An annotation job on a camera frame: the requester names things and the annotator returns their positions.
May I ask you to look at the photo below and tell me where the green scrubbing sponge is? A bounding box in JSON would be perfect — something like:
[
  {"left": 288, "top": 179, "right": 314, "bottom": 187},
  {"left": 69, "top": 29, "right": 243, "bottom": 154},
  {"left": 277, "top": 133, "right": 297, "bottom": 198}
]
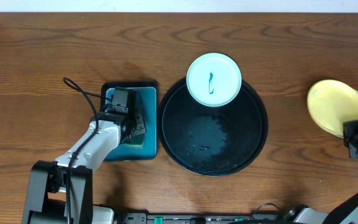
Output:
[{"left": 126, "top": 136, "right": 144, "bottom": 148}]

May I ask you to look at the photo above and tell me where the yellow plate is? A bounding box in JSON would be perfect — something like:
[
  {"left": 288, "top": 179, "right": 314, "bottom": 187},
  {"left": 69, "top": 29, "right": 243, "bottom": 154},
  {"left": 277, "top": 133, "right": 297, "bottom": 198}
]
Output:
[{"left": 306, "top": 80, "right": 358, "bottom": 138}]

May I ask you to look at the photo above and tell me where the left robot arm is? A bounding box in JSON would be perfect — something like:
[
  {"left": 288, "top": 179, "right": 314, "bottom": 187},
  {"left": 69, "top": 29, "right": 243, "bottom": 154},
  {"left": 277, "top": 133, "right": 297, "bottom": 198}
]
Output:
[{"left": 22, "top": 105, "right": 146, "bottom": 223}]

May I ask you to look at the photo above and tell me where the black rectangular water tray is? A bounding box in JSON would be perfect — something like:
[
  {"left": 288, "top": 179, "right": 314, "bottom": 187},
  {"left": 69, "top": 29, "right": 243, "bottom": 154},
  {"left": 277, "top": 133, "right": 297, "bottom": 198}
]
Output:
[{"left": 101, "top": 81, "right": 158, "bottom": 162}]

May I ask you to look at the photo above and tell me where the black round serving tray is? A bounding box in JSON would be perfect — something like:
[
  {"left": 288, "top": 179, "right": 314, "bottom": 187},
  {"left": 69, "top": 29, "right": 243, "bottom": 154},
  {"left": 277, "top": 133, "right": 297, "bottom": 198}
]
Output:
[{"left": 157, "top": 79, "right": 269, "bottom": 177}]

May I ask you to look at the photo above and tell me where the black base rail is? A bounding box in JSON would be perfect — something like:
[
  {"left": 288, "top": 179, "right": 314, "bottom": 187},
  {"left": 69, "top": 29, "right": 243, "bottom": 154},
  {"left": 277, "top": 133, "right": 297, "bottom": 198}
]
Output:
[{"left": 112, "top": 213, "right": 290, "bottom": 224}]

